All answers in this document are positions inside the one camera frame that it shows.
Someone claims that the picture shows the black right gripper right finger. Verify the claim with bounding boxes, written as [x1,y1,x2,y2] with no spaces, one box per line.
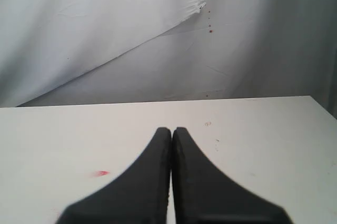
[172,128,291,223]

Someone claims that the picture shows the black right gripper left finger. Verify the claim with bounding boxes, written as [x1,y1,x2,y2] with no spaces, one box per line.
[58,128,172,223]

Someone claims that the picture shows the white backdrop cloth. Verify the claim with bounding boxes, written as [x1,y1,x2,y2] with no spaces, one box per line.
[1,0,336,114]

